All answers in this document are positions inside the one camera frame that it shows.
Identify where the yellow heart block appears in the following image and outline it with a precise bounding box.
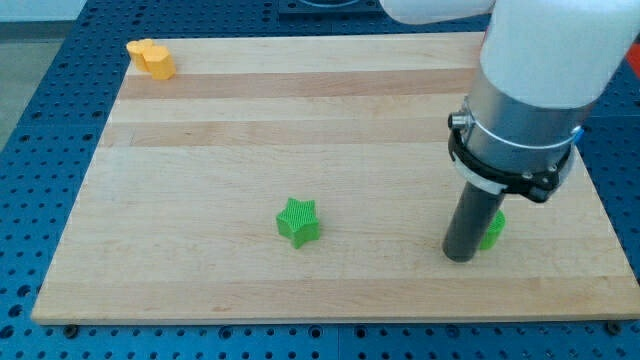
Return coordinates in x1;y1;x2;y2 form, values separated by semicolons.
126;38;154;72

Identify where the green star block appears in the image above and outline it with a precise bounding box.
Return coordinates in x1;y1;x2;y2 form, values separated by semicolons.
276;198;320;249

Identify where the yellow hexagon block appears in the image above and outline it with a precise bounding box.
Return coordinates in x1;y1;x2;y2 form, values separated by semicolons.
142;45;176;80

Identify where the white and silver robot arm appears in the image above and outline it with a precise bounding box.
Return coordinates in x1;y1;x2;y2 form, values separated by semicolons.
381;0;639;202

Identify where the green circle block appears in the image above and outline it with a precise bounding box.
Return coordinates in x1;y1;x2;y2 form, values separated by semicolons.
479;210;506;250

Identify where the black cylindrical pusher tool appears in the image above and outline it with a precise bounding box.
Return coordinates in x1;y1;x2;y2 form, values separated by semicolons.
442;182;505;263

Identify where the wooden board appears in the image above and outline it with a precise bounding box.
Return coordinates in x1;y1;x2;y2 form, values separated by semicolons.
31;32;639;325

